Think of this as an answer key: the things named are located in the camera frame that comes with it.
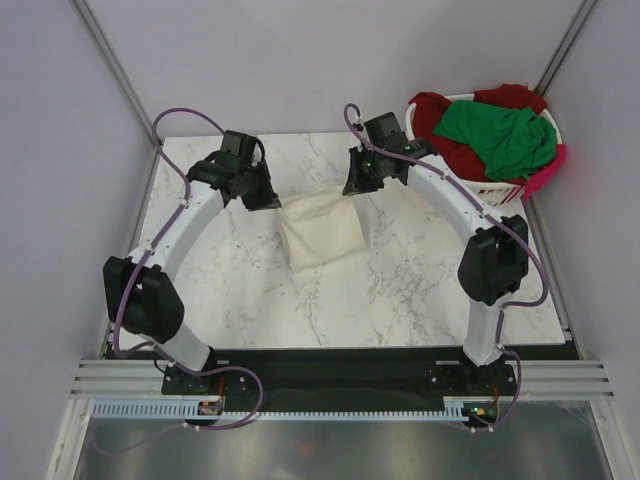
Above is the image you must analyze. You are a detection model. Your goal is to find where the cream white t shirt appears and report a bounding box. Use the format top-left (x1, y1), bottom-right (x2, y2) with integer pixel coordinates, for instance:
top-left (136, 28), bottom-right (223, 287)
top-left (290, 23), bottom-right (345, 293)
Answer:
top-left (278, 186), bottom-right (366, 273)

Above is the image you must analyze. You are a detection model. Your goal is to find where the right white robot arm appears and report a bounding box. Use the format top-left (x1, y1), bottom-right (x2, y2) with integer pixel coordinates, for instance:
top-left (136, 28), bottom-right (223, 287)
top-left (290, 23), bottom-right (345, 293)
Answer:
top-left (343, 141), bottom-right (531, 394)

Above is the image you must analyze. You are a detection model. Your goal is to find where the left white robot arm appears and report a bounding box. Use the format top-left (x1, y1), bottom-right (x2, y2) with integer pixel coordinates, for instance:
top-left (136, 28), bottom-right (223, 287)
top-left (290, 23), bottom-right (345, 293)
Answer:
top-left (103, 151), bottom-right (281, 393)

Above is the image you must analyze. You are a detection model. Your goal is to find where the dark red t shirt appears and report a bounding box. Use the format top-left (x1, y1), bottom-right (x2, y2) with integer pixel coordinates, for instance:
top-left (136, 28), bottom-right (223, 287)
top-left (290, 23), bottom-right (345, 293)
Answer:
top-left (410, 84), bottom-right (557, 185)

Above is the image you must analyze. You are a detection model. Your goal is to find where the white laundry basket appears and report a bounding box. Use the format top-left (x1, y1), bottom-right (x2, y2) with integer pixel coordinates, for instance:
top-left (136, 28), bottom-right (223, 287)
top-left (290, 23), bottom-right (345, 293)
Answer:
top-left (405, 84), bottom-right (563, 206)

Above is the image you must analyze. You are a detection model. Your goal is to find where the green t shirt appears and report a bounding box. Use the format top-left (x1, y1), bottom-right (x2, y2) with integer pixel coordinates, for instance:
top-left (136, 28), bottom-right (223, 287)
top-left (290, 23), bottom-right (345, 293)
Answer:
top-left (433, 100), bottom-right (558, 181)

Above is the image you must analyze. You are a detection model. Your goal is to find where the pink t shirt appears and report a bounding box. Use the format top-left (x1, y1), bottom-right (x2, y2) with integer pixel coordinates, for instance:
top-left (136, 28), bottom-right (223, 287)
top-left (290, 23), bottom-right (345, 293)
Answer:
top-left (522, 144), bottom-right (567, 203)

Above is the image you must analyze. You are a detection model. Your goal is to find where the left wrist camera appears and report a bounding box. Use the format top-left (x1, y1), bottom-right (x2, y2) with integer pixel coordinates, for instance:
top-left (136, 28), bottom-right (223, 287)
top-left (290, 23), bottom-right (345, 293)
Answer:
top-left (220, 130), bottom-right (258, 166)

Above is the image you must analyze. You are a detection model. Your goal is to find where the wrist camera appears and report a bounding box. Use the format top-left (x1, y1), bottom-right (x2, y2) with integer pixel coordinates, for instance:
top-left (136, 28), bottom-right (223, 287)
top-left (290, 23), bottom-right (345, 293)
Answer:
top-left (364, 112), bottom-right (407, 151)
top-left (220, 130), bottom-right (258, 166)

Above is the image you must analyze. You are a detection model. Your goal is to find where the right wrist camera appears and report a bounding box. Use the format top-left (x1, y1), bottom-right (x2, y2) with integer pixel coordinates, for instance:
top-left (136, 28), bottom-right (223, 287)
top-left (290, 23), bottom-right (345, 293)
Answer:
top-left (364, 112), bottom-right (407, 151)

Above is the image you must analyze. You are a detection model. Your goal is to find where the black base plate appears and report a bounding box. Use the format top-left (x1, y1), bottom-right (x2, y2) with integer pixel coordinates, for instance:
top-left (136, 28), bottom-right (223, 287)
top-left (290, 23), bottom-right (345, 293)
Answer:
top-left (102, 344), bottom-right (584, 414)

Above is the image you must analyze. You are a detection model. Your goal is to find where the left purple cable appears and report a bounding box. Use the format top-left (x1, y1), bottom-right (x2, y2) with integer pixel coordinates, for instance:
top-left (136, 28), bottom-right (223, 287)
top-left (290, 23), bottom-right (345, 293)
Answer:
top-left (92, 107), bottom-right (265, 457)

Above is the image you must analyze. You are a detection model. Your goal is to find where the aluminium frame rail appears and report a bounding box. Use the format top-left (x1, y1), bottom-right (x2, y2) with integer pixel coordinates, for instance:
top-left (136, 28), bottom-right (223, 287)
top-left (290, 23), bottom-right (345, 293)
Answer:
top-left (68, 0), bottom-right (165, 149)

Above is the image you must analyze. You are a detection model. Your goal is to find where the white slotted cable duct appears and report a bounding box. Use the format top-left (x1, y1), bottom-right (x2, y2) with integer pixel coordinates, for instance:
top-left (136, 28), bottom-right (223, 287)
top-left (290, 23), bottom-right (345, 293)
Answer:
top-left (90, 396), bottom-right (491, 422)

